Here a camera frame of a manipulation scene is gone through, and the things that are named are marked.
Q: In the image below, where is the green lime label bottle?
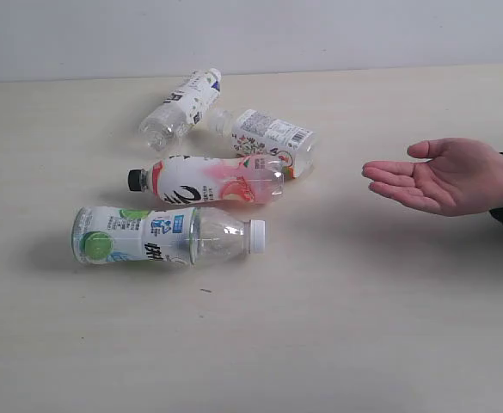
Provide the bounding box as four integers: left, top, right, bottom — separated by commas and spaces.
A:
71, 206, 266, 266

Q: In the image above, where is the pink label bottle black cap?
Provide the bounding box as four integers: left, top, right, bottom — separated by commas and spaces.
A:
127, 155, 285, 205

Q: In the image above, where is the person's open hand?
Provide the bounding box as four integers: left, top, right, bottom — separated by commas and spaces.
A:
362, 139, 503, 217

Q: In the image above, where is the clear bottle floral label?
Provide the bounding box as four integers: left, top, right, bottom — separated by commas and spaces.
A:
207, 108, 317, 179

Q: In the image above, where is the clear bottle white blue label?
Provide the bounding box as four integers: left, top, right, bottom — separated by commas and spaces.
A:
138, 68, 222, 152

